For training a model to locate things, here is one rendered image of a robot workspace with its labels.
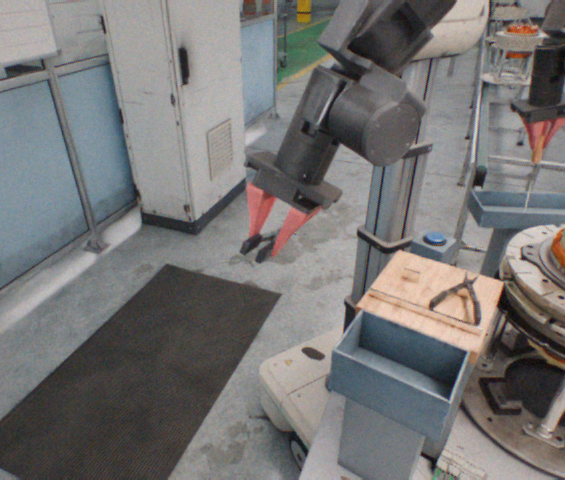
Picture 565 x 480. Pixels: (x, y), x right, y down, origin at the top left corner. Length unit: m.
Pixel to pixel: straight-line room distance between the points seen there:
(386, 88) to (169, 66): 2.27
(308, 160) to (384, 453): 0.51
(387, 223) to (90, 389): 1.47
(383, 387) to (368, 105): 0.40
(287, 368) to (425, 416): 1.09
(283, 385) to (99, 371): 0.89
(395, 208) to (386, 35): 0.72
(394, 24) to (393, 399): 0.47
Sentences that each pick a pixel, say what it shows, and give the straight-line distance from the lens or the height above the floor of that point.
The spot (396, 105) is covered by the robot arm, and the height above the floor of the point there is 1.44.
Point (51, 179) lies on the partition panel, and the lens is 2.71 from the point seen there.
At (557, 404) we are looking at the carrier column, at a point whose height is 0.90.
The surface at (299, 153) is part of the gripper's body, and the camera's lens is 0.46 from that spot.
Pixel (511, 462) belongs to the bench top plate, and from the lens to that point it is 0.98.
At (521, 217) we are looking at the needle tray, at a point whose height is 1.05.
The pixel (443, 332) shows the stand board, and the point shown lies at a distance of 0.73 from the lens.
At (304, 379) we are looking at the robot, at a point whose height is 0.26.
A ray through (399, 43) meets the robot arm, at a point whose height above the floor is 1.47.
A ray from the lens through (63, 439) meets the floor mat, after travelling 2.00.
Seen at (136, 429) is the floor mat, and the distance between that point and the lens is 1.93.
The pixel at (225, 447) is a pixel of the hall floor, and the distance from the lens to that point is 1.84.
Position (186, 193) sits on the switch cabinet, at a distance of 2.86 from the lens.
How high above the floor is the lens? 1.54
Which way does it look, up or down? 33 degrees down
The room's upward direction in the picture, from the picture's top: straight up
